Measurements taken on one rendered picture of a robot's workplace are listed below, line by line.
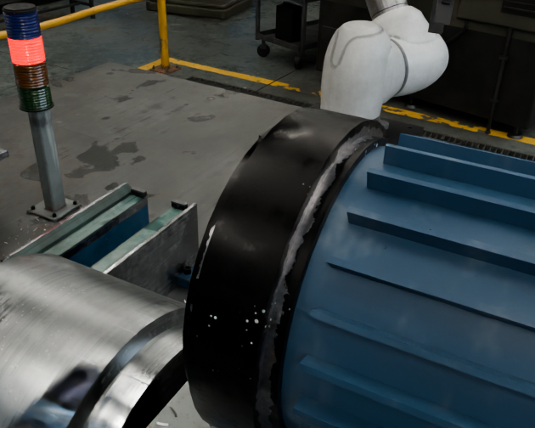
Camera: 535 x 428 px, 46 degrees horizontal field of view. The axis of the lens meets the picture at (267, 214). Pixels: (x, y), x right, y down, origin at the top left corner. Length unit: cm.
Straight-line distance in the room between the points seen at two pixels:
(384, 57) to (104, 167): 72
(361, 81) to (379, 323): 130
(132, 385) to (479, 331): 28
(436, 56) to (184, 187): 74
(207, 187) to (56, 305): 94
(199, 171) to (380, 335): 128
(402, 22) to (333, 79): 26
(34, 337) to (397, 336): 32
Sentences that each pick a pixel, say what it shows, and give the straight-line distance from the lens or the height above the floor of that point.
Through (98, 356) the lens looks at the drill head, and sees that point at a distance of 48.
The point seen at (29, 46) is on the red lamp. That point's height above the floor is 115.
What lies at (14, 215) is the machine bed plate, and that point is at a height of 80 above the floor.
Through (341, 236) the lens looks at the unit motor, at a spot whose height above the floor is 134.
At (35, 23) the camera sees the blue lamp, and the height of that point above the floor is 119.
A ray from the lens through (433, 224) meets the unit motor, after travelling 27.
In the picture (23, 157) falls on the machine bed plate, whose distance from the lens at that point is 165.
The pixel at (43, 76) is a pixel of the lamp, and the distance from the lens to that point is 127.
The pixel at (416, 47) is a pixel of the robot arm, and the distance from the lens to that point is 168.
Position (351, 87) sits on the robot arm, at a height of 98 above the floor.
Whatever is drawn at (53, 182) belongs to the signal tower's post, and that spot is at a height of 87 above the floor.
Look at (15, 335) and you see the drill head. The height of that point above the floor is 116.
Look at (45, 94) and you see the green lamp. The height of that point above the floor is 106.
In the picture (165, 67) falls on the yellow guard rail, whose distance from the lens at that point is 479.
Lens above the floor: 148
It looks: 31 degrees down
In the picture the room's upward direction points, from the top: 2 degrees clockwise
